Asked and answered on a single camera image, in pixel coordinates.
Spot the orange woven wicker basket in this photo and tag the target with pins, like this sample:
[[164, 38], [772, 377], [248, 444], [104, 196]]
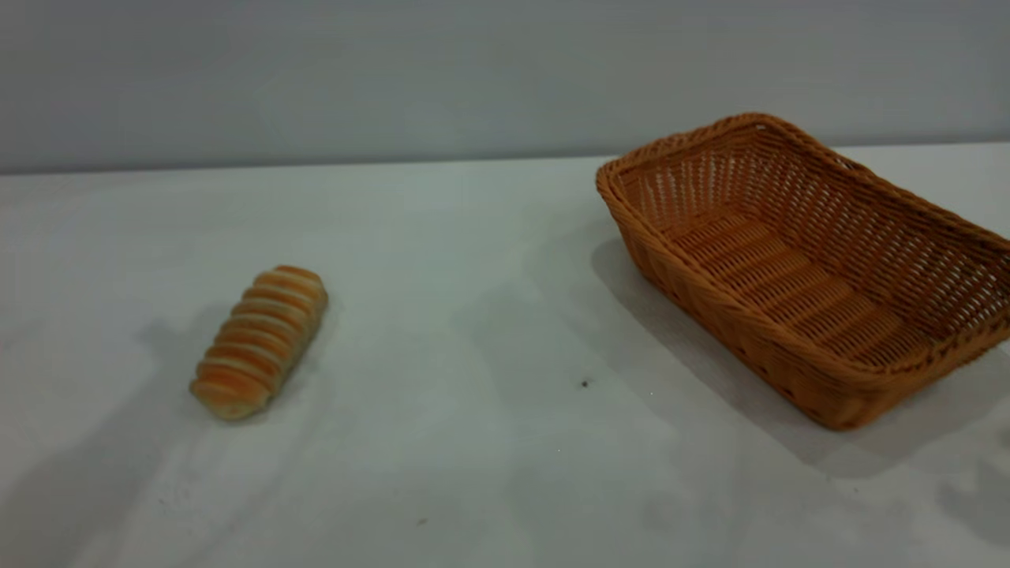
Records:
[[789, 292]]

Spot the striped orange bread roll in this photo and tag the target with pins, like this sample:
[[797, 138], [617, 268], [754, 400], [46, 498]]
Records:
[[256, 343]]

